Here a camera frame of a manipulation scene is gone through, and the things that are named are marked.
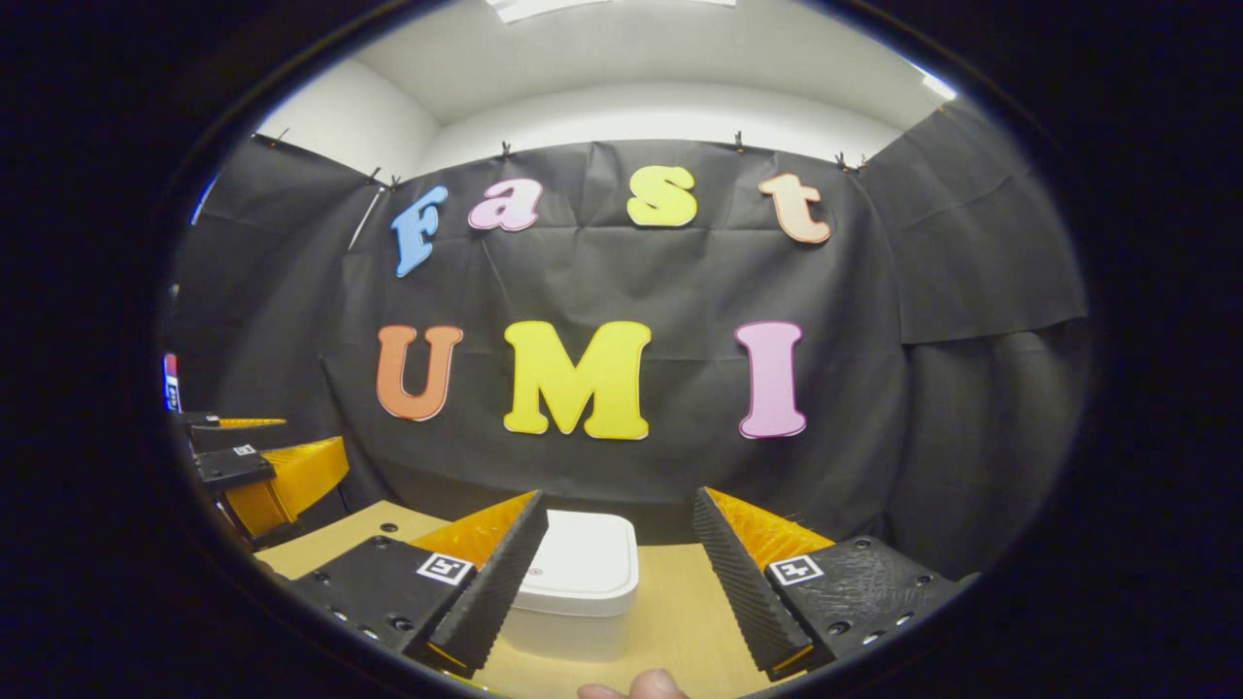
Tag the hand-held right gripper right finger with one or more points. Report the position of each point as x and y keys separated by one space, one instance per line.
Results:
x=743 y=592

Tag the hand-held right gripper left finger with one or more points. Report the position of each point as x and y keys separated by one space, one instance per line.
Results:
x=495 y=592

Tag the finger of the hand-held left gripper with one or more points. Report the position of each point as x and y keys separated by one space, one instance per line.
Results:
x=204 y=420
x=233 y=468

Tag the white desktop garbage bin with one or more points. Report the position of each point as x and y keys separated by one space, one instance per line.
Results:
x=583 y=573

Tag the wooden desktop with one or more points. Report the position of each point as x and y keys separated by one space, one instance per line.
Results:
x=680 y=612

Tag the computer monitor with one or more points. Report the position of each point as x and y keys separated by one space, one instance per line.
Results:
x=172 y=383

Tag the black backdrop cloth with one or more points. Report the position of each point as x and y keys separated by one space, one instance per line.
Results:
x=874 y=340

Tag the small ceiling light panel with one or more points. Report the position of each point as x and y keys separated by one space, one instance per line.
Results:
x=937 y=85

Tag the large ceiling light panel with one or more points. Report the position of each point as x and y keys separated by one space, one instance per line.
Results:
x=602 y=6

